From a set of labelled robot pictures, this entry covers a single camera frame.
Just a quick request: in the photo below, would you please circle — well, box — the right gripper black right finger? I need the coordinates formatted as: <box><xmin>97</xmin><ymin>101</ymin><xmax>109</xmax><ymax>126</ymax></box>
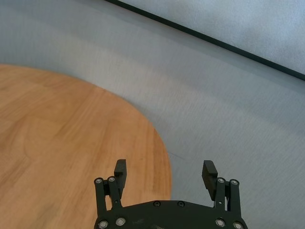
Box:
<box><xmin>202</xmin><ymin>160</ymin><xmax>242</xmax><ymax>213</ymax></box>

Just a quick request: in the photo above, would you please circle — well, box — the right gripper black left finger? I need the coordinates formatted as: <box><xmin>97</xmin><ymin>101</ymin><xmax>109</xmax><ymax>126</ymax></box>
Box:
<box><xmin>94</xmin><ymin>159</ymin><xmax>128</xmax><ymax>212</ymax></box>

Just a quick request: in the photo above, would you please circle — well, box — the black wall rail strip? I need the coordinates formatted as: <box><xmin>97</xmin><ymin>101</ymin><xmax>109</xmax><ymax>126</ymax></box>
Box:
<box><xmin>104</xmin><ymin>0</ymin><xmax>305</xmax><ymax>81</ymax></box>

